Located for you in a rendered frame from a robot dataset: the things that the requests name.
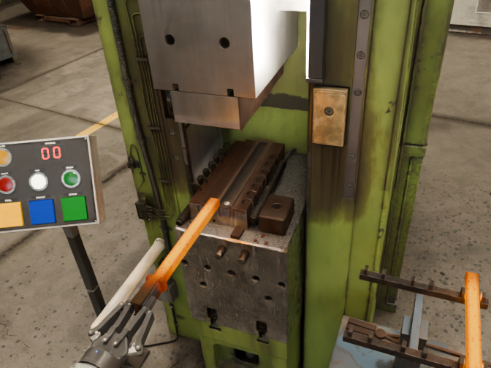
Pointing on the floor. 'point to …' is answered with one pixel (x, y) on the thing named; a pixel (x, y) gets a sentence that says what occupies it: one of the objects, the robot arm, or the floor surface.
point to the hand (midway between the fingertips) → (147, 296)
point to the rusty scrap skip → (44, 10)
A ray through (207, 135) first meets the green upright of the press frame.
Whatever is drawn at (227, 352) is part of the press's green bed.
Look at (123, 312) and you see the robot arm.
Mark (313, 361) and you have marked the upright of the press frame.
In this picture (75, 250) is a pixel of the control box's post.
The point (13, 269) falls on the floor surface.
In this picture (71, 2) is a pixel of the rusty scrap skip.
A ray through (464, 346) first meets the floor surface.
